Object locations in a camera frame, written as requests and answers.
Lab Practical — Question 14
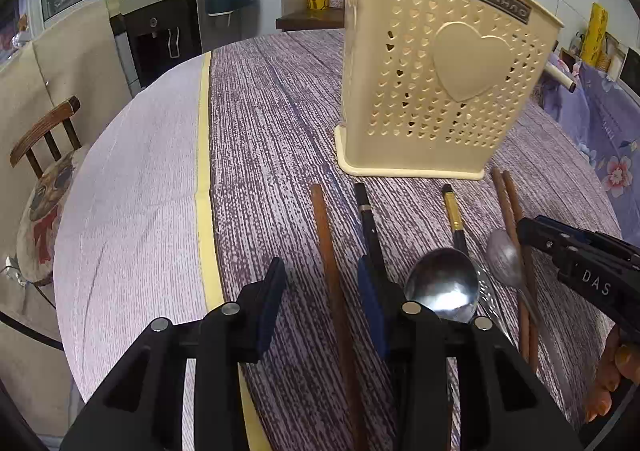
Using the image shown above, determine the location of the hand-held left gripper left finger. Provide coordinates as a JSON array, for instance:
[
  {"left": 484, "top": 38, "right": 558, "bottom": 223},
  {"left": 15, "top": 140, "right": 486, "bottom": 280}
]
[{"left": 60, "top": 257, "right": 288, "bottom": 451}]

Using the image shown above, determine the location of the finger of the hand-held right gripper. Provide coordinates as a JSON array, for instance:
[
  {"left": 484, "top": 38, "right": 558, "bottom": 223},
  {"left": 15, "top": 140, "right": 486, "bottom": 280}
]
[{"left": 516, "top": 214, "right": 640, "bottom": 262}]

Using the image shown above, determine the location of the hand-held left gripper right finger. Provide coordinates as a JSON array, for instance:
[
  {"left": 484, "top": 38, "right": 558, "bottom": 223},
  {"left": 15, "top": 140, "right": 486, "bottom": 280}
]
[{"left": 356, "top": 253, "right": 586, "bottom": 451}]

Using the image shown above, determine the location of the brown wooden chopstick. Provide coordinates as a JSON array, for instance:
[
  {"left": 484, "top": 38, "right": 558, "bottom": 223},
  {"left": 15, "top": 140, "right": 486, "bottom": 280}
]
[
  {"left": 501, "top": 170, "right": 541, "bottom": 374},
  {"left": 309, "top": 182, "right": 370, "bottom": 451},
  {"left": 490, "top": 167, "right": 531, "bottom": 363}
]

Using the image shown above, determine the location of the small metal spoon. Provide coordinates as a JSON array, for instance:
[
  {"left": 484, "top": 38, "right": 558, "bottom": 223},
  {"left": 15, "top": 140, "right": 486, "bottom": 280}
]
[{"left": 486, "top": 229, "right": 546, "bottom": 332}]

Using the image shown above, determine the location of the large metal spoon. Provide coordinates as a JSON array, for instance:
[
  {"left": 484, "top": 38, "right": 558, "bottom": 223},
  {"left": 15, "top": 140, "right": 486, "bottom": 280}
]
[{"left": 404, "top": 247, "right": 481, "bottom": 324}]

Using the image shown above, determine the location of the black chopstick silver band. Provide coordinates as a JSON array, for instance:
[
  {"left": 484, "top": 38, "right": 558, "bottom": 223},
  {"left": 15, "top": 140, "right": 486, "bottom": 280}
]
[{"left": 352, "top": 182, "right": 401, "bottom": 292}]

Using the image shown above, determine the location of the black chopstick gold band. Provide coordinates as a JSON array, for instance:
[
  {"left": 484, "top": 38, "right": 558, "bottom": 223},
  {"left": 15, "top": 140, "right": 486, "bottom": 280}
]
[{"left": 442, "top": 184, "right": 473, "bottom": 259}]

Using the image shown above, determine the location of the cream perforated utensil holder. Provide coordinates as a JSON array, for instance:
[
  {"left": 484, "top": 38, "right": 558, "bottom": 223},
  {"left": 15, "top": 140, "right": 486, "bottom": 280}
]
[{"left": 334, "top": 0, "right": 566, "bottom": 180}]

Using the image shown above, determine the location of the person's right hand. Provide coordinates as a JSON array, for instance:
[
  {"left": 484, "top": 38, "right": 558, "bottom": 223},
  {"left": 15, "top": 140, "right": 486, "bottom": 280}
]
[{"left": 585, "top": 326, "right": 640, "bottom": 424}]

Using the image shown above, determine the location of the purple floral cloth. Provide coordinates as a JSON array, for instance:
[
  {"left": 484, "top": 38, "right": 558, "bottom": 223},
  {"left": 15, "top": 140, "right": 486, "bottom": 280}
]
[{"left": 542, "top": 48, "right": 640, "bottom": 232}]

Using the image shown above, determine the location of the yellow tape strip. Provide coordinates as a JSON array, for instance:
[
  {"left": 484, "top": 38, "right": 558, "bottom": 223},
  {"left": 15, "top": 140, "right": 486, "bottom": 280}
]
[{"left": 194, "top": 51, "right": 273, "bottom": 451}]

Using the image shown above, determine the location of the purple grained tablecloth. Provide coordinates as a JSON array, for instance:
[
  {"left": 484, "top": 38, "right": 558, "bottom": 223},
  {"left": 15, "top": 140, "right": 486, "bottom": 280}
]
[{"left": 52, "top": 28, "right": 623, "bottom": 451}]

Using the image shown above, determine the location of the yellow bag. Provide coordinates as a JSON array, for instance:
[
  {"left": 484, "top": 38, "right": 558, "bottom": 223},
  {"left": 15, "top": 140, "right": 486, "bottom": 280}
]
[{"left": 582, "top": 2, "right": 610, "bottom": 67}]

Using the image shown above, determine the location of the dog print seat cushion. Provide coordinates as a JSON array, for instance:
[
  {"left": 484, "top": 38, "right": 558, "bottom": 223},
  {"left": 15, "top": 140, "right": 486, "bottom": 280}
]
[{"left": 17, "top": 146, "right": 93, "bottom": 287}]

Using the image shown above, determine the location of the wooden counter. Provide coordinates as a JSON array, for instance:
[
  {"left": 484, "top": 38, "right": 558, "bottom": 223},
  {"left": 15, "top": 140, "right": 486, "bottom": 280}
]
[{"left": 276, "top": 8, "right": 346, "bottom": 32}]

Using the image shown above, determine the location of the wooden chair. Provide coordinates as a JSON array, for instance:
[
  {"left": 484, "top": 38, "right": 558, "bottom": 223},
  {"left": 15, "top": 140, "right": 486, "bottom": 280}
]
[{"left": 10, "top": 96, "right": 83, "bottom": 179}]

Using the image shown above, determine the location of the water dispenser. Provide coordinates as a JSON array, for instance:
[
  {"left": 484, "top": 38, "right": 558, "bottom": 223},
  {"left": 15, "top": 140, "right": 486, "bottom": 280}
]
[{"left": 107, "top": 0, "right": 211, "bottom": 89}]

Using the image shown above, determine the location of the blue paper towel holder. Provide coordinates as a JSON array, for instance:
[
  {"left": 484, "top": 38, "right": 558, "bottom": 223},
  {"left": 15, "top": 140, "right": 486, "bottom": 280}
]
[{"left": 204, "top": 0, "right": 258, "bottom": 17}]

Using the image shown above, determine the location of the beige cloth cover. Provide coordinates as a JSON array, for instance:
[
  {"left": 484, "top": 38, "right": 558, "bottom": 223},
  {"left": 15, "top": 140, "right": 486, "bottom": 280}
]
[{"left": 0, "top": 0, "right": 133, "bottom": 212}]

